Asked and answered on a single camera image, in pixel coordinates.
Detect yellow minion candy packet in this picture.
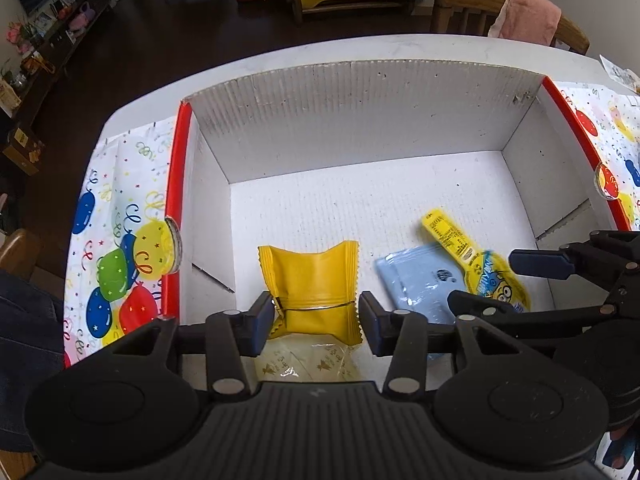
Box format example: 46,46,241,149
421,209,530,312

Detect light blue snack packet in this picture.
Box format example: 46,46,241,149
375,244,468,325

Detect cream yellow snack packet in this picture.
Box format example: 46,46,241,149
254,334,362,382

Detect yellow square snack packet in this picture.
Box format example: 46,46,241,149
258,240,361,346

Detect red cardboard shoe box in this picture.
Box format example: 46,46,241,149
160,58,634,391

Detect balloon birthday tablecloth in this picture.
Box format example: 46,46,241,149
62,79,640,369

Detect dark blue jeans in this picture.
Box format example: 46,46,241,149
0,272,64,453

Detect wooden chair with jeans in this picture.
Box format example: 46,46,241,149
0,229,41,281

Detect pink cloth on chair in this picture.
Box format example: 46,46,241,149
488,0,562,47

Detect wooden chair with pink cloth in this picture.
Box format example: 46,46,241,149
430,0,590,55

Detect brown paper bag on floor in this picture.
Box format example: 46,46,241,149
2,127,44,176

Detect dark wooden tv cabinet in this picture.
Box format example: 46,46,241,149
1,0,112,126

